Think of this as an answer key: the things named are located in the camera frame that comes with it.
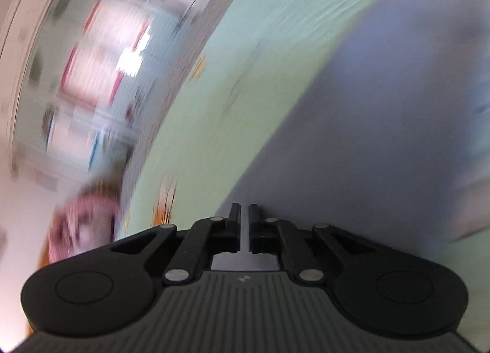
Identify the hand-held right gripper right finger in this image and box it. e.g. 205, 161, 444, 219
249, 203, 379, 285

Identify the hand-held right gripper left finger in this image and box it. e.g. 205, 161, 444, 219
109, 203, 241, 287

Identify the light blue fleece garment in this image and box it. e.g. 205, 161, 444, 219
209, 0, 490, 273

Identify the pink floral cloth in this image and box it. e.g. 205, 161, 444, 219
48, 184, 123, 262

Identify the green bee print bed mat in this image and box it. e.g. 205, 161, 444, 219
122, 0, 490, 353

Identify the dotted bed sheet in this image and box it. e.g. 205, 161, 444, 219
119, 0, 261, 223

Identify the pink bordered poster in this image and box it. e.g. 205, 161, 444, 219
82, 0, 156, 55
59, 44, 129, 110

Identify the sliding door wardrobe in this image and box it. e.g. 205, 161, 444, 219
0, 0, 238, 193

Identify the blue bordered wall chart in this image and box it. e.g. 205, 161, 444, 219
54, 119, 102, 170

